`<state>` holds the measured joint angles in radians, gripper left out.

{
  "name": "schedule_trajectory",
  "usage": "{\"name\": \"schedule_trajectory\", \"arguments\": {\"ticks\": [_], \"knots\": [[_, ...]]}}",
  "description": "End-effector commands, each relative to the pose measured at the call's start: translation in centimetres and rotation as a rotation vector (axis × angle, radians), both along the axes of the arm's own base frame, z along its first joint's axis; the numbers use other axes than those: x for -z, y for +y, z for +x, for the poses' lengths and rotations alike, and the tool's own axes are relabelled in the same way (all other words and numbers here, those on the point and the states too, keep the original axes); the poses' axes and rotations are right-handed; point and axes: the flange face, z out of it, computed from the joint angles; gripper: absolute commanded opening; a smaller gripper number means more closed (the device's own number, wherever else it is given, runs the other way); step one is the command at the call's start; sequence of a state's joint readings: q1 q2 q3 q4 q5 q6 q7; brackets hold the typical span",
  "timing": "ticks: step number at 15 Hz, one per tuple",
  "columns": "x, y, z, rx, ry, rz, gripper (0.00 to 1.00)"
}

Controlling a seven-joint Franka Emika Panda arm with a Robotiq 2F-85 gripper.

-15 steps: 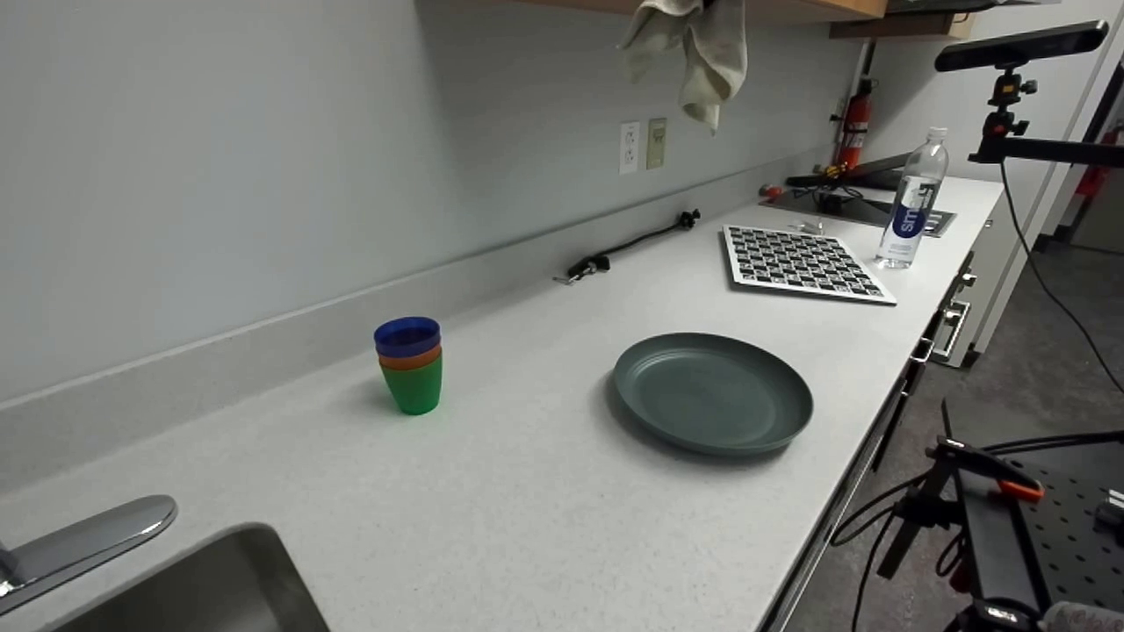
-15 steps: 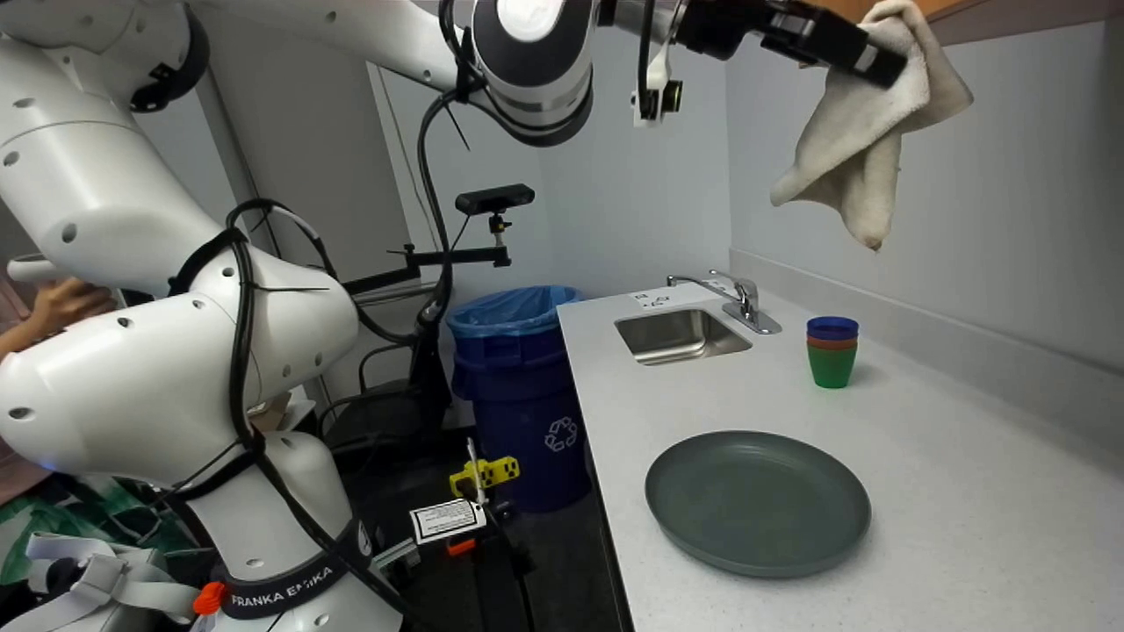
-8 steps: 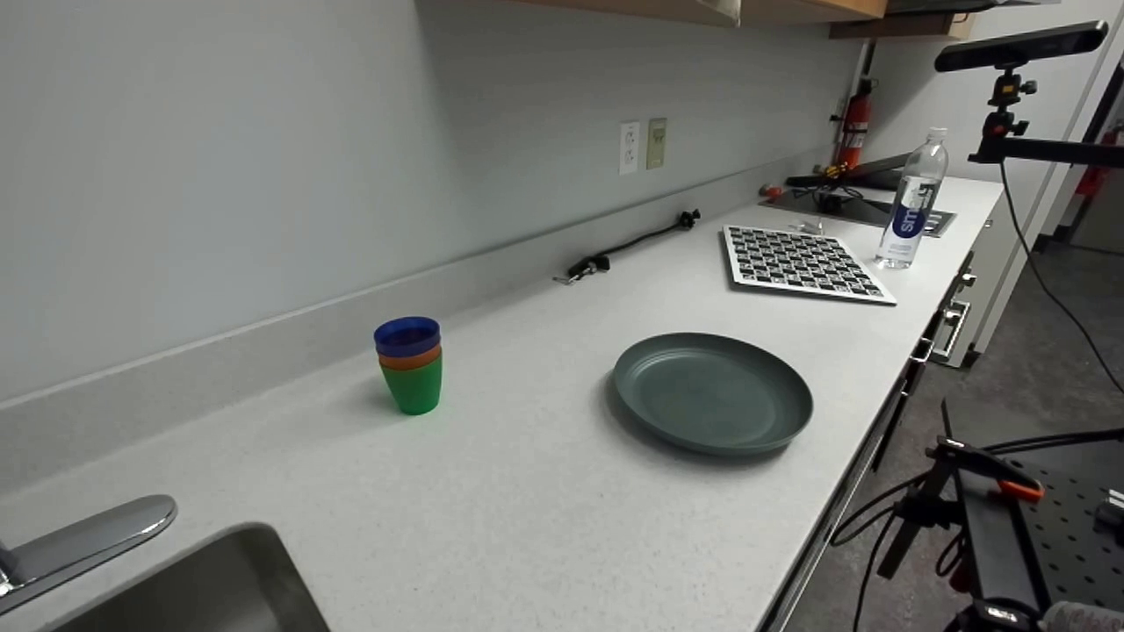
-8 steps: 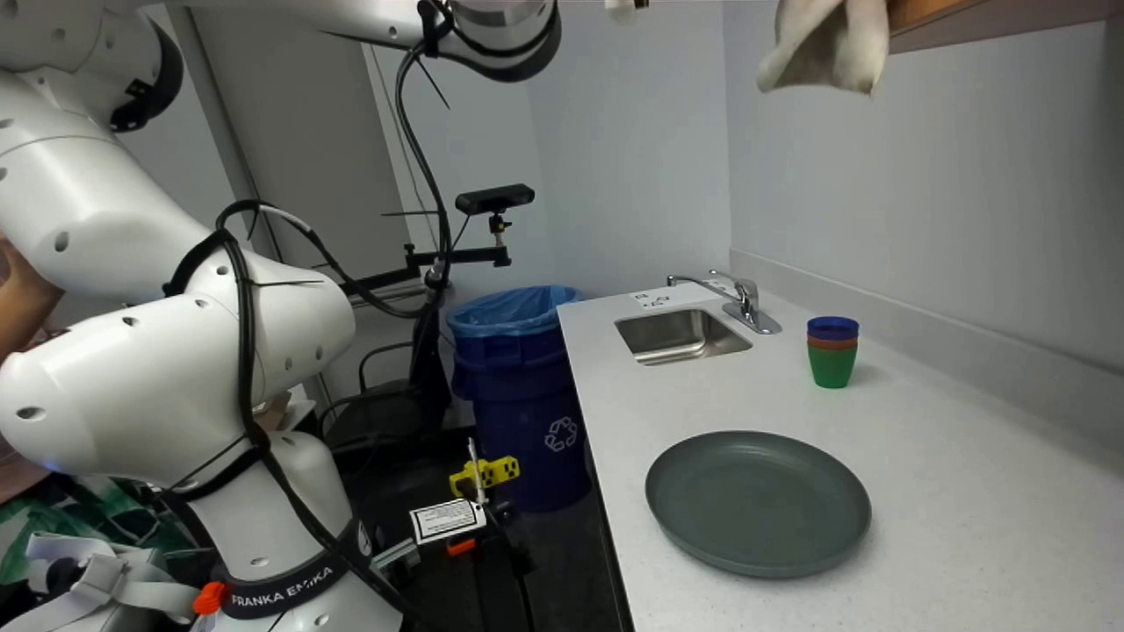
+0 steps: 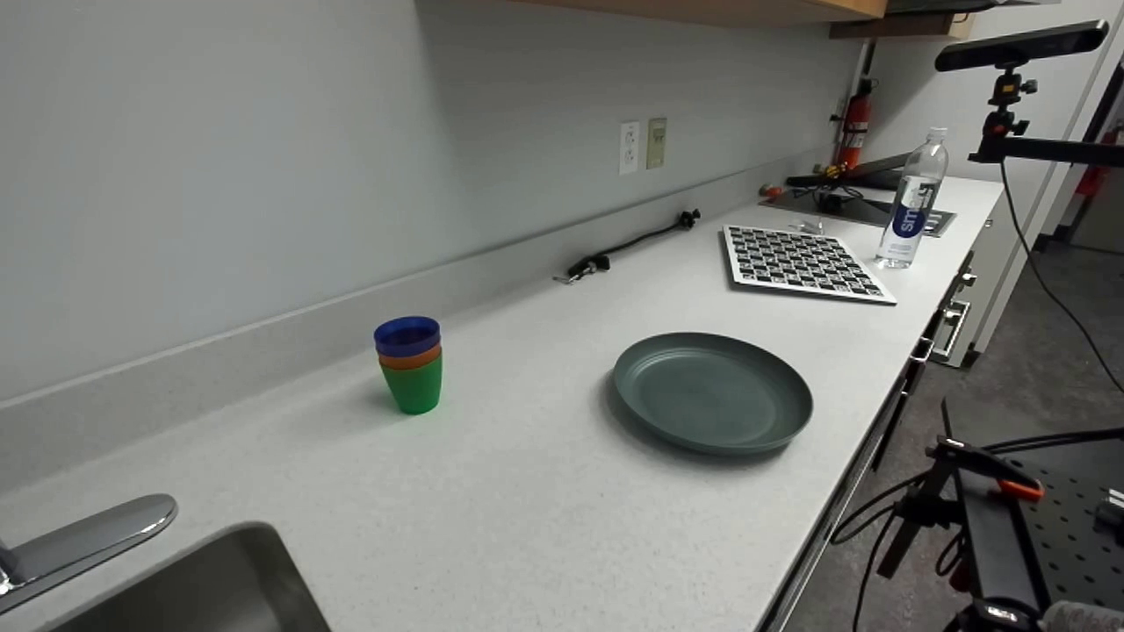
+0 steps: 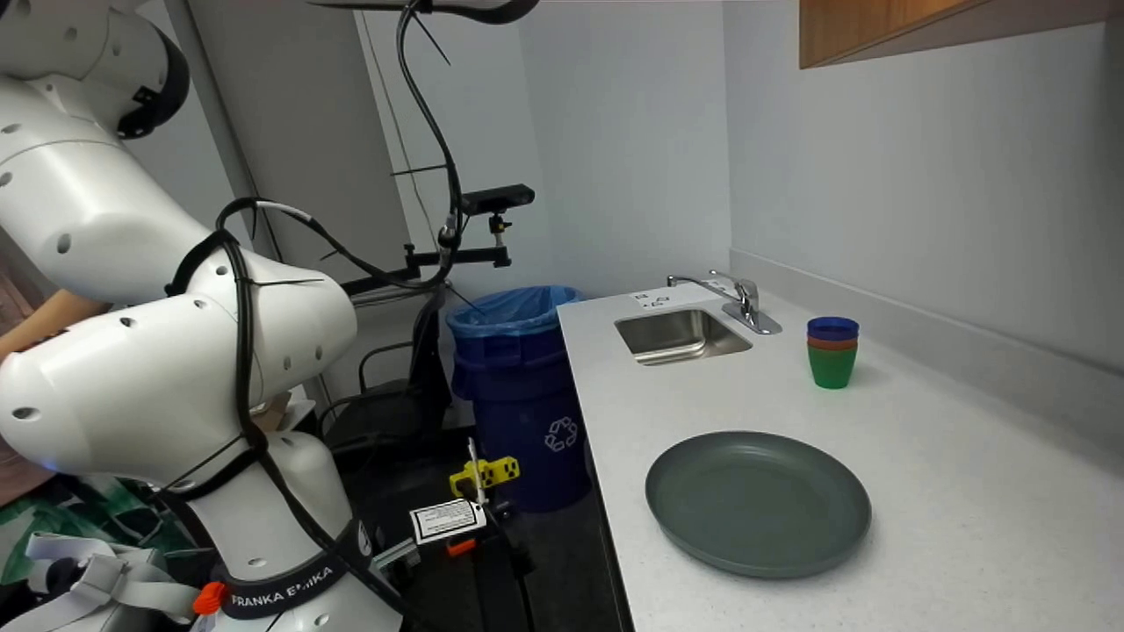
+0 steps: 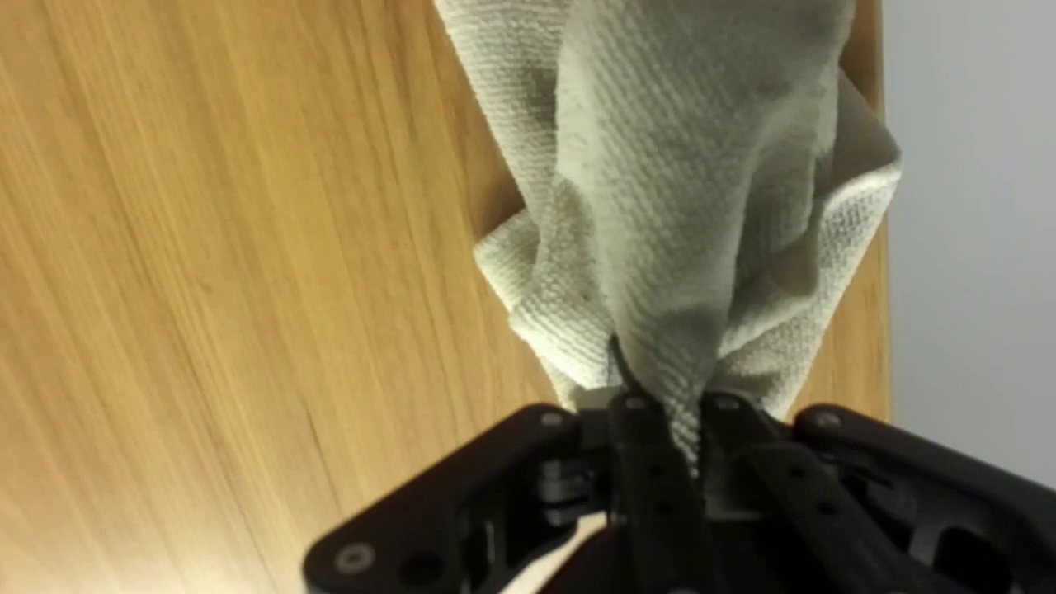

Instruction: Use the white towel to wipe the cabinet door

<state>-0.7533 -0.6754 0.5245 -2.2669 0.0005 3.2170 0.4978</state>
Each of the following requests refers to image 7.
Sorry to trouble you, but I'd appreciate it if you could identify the wooden cabinet door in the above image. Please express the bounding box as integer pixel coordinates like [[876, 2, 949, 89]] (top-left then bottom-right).
[[0, 0, 891, 594]]

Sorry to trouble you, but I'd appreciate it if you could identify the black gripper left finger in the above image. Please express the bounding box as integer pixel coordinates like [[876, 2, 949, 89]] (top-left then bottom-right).
[[300, 334, 711, 594]]

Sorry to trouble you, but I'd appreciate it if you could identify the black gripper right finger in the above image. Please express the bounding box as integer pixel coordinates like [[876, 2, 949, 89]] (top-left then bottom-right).
[[694, 389, 1056, 594]]

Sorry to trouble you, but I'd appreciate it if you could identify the white cloth towel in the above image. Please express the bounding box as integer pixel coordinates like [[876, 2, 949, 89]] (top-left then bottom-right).
[[428, 0, 905, 466]]

